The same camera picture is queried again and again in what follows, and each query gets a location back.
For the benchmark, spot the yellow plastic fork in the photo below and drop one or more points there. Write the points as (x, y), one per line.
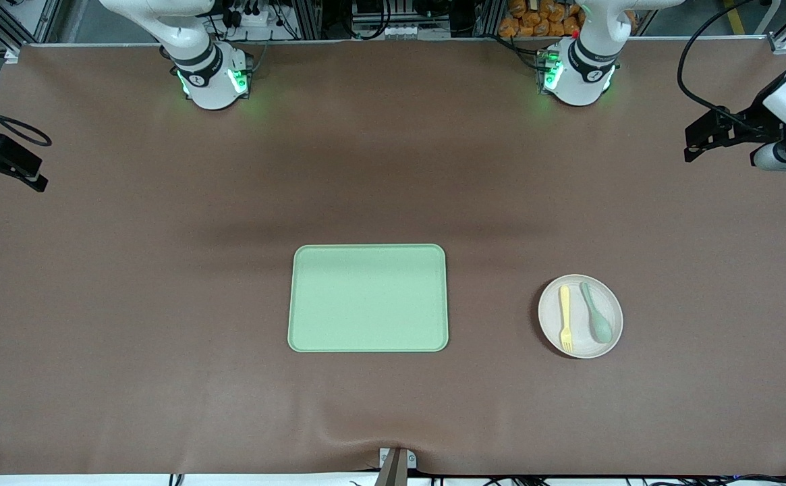
(565, 304)

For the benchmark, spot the grey metal table bracket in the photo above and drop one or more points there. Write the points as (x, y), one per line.
(411, 460)

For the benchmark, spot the white power strip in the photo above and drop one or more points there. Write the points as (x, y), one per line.
(251, 19)

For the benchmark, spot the metal corner bracket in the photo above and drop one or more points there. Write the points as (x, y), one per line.
(781, 46)
(13, 55)

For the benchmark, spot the brown table mat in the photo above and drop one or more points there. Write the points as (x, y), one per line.
(500, 405)

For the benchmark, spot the green plastic spoon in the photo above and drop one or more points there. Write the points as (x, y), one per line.
(600, 327)

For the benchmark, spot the grey metal beam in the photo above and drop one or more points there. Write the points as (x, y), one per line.
(392, 472)

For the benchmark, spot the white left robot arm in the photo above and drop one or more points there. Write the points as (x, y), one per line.
(585, 74)

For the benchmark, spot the white terminal strip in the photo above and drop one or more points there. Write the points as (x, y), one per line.
(392, 31)

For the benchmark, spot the aluminium frame post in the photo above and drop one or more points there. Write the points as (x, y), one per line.
(308, 17)
(488, 17)

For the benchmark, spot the light green rectangular tray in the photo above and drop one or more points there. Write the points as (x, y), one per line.
(339, 304)

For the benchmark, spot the round beige plate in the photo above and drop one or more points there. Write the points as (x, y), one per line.
(583, 341)

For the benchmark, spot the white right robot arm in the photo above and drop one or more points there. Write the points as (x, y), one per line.
(207, 74)

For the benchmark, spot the pile of orange packets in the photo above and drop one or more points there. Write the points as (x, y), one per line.
(534, 20)

